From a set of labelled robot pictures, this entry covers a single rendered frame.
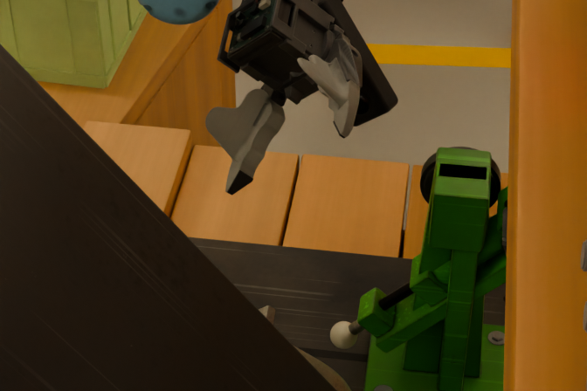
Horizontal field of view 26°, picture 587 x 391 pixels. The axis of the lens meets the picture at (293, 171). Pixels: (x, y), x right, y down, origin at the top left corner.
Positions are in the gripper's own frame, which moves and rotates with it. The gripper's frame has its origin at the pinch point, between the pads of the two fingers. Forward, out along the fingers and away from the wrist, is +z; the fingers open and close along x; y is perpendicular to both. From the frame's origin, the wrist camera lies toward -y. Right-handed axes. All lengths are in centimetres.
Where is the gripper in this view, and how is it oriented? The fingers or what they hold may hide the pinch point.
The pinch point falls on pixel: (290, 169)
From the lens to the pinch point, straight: 102.8
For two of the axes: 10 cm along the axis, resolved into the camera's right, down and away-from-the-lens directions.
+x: 6.7, -3.4, -6.6
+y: -7.3, -4.8, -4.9
